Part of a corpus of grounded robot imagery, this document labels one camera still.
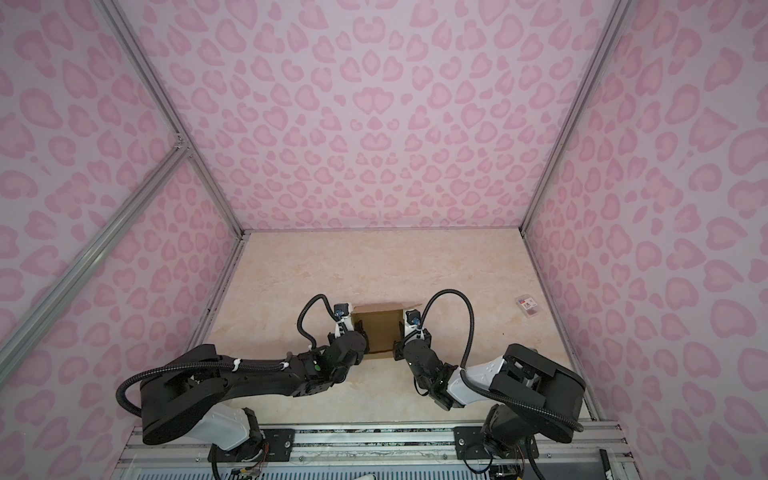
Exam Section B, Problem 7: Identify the brown cardboard box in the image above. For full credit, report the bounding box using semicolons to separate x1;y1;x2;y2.
352;302;422;360

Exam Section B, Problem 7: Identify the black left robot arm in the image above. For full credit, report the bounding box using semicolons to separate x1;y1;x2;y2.
138;331;367;462

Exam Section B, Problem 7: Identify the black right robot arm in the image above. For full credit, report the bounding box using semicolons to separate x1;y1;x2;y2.
393;333;586;458

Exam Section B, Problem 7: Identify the small pink card packet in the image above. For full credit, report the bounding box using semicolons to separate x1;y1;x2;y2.
515;295;540;317

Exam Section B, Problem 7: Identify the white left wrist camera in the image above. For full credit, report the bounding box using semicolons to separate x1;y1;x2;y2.
333;303;354;338

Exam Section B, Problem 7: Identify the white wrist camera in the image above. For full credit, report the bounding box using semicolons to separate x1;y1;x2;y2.
333;303;354;338
402;309;424;342

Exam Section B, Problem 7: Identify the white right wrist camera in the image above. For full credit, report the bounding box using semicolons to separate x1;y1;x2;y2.
402;309;424;342

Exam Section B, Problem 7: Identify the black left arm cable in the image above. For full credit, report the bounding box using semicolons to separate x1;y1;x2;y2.
296;293;340;350

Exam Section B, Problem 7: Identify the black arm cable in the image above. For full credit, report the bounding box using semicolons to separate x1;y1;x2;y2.
419;288;584;433
296;293;340;350

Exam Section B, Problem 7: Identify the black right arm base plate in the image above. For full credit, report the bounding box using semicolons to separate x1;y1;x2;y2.
452;426;539;460

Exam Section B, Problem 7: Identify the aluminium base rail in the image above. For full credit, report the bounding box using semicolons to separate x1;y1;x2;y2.
111;421;640;479

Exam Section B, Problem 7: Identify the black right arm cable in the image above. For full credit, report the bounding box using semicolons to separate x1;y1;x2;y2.
419;288;584;433

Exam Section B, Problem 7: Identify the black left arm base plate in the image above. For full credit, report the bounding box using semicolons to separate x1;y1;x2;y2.
208;428;296;463

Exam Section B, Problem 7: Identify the aluminium diagonal frame strut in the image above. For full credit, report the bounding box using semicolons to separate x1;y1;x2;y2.
1;140;189;384

